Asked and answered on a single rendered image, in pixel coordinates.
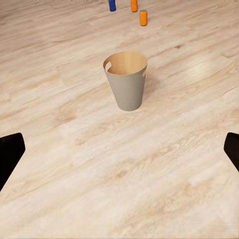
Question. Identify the trash can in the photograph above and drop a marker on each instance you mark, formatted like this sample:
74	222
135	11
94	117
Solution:
126	77

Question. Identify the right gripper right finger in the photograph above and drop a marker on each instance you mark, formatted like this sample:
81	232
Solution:
231	147

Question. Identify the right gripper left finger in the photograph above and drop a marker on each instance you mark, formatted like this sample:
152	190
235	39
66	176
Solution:
12	148

